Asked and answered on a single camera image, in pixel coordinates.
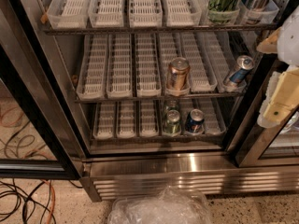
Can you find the stainless steel fridge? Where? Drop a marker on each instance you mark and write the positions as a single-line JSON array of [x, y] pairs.
[[142, 166]]

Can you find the blue can bottom shelf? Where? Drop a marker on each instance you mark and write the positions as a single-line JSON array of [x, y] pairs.
[[194, 121]]

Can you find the blue silver can middle shelf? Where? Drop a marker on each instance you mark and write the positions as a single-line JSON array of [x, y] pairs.
[[244, 64]]

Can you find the green can front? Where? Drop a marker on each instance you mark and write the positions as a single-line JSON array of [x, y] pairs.
[[172, 122]]

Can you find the copper coloured can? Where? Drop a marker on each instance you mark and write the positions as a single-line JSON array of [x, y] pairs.
[[177, 72]]

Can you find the green can behind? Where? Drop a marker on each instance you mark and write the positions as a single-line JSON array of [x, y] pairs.
[[171, 105]]

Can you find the open glass fridge door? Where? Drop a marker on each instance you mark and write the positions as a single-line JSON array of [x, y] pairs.
[[37, 69]]

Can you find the clear plastic bag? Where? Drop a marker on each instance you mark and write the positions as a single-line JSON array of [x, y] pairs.
[[170, 206]]

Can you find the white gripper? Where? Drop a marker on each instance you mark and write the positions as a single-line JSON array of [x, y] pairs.
[[290, 44]]

